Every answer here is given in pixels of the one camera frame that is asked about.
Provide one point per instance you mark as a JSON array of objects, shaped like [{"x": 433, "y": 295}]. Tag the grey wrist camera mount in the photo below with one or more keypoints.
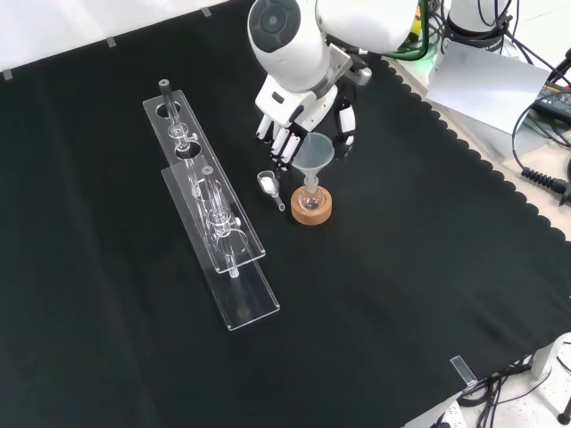
[{"x": 345, "y": 62}]

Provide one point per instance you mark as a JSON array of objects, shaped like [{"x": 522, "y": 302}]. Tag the white power strip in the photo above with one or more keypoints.
[{"x": 450, "y": 414}]

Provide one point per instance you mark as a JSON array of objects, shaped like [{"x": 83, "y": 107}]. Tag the white table leg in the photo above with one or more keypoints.
[{"x": 551, "y": 354}]

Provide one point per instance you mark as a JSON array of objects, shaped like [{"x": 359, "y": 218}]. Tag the clear tape strip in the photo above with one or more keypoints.
[{"x": 463, "y": 370}]

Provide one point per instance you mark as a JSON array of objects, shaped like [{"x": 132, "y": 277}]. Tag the clear acrylic funnel stand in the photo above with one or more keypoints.
[{"x": 209, "y": 209}]

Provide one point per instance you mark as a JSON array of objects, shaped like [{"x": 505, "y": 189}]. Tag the clear plastic funnel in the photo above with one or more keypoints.
[{"x": 313, "y": 153}]

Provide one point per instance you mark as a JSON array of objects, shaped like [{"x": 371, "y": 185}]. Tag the black power adapter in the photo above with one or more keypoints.
[{"x": 555, "y": 100}]

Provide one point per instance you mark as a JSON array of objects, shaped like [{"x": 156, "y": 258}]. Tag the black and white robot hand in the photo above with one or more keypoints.
[{"x": 290, "y": 104}]

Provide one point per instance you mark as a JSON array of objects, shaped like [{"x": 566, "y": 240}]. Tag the black cloth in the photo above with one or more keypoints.
[{"x": 357, "y": 290}]

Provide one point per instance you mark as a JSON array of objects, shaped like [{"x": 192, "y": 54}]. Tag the black tripod leg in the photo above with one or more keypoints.
[{"x": 563, "y": 64}]

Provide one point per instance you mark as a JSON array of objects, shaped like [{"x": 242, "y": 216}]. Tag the glass weighing funnel with powder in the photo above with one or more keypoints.
[{"x": 268, "y": 183}]

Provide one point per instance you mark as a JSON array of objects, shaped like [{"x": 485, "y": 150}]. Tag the clear round-bottom flask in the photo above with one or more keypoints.
[{"x": 311, "y": 200}]

